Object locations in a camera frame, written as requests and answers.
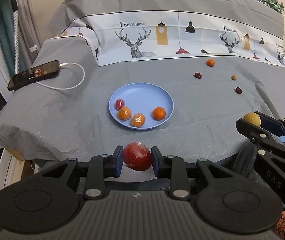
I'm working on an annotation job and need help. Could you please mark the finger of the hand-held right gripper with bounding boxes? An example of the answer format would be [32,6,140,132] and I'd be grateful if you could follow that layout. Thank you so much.
[236,118,285,167]
[255,111,285,152]

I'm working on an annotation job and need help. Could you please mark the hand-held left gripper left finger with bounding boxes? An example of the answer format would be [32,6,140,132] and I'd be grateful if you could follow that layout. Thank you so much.
[36,145,124,199]

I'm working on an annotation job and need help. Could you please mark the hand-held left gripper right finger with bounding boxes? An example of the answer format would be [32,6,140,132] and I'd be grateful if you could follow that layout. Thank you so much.
[151,146,236,200]

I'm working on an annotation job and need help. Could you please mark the plastic orange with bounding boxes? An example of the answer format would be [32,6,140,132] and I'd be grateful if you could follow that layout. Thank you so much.
[131,113,146,127]
[118,106,132,121]

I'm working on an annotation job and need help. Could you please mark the blue plastic plate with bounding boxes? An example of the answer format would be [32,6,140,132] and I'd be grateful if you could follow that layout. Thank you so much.
[108,82,175,130]

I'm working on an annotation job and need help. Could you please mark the grey clothing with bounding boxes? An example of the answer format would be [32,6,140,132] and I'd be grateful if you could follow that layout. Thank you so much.
[234,144,260,183]

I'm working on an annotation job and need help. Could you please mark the floral red cloth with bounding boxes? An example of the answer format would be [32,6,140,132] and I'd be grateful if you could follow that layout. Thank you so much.
[275,211,285,240]

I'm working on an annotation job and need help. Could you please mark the black smartphone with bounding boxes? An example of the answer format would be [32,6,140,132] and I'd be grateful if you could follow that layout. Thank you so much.
[8,60,60,92]

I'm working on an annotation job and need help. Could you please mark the teal curtain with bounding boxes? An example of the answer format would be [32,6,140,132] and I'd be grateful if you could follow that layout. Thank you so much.
[0,0,17,73]

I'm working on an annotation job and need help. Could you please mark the white charging cable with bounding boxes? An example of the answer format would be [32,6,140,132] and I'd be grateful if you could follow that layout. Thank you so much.
[36,62,85,90]

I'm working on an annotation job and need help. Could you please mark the patterned steamer hose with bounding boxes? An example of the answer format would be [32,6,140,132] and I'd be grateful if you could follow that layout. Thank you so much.
[13,10,21,73]

